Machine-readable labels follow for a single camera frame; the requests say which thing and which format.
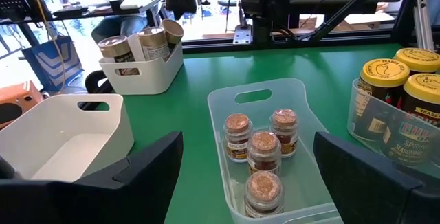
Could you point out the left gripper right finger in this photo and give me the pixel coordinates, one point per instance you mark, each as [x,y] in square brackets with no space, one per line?
[378,193]

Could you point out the blue bag with white print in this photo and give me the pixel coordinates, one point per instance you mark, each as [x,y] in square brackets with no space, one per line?
[51,62]

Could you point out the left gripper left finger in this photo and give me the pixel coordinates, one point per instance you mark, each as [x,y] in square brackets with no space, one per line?
[103,196]

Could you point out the yellow-lid dark spice jar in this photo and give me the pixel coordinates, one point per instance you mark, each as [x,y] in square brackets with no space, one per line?
[417,59]
[424,90]
[384,73]

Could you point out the white plastic bin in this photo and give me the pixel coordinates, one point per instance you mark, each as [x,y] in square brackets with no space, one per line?
[154,79]
[68,131]

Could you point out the cork-top small spice jar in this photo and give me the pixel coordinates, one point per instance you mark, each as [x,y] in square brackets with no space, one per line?
[264,148]
[264,189]
[284,124]
[238,131]

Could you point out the person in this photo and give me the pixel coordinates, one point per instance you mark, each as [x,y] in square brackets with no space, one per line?
[117,28]

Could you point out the black table frame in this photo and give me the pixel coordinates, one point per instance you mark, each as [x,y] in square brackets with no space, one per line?
[213,47]

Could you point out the black clamp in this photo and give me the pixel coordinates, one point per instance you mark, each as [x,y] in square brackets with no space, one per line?
[96,83]

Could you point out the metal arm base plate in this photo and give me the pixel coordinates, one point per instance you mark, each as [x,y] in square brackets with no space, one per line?
[243,35]

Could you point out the orange speaker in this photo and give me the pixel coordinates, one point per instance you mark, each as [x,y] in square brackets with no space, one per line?
[17,103]

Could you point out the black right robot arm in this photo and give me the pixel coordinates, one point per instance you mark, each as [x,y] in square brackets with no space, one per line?
[271,4]

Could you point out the silver aluminium extrusion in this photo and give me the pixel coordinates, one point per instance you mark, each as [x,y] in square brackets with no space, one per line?
[423,24]

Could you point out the clear plastic bin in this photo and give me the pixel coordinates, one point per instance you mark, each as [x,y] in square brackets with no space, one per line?
[309,189]
[371,138]

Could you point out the black diagonal frame strut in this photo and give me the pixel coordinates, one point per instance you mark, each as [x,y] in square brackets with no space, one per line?
[343,9]

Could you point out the green table mat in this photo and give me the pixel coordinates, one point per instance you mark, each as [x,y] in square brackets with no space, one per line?
[192,79]

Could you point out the dark work desk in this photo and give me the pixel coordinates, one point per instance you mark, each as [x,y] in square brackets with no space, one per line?
[86,9]

